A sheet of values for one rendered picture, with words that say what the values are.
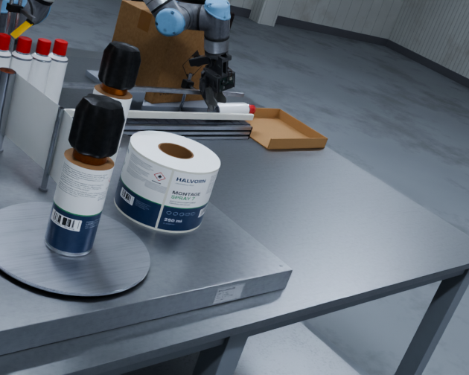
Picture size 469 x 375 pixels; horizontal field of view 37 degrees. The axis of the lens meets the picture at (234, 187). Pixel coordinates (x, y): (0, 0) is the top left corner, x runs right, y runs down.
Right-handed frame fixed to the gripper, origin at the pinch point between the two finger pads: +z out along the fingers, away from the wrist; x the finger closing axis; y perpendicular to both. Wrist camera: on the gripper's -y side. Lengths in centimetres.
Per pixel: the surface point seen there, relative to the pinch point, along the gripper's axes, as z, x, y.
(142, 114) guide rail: -8.7, -28.5, 4.7
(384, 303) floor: 133, 95, 19
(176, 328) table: -16, -71, 82
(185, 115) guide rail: -3.0, -13.3, 4.6
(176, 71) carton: -4.6, -0.6, -18.5
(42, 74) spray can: -29, -56, 3
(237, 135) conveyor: 11.4, 7.3, 5.3
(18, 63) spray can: -33, -62, 3
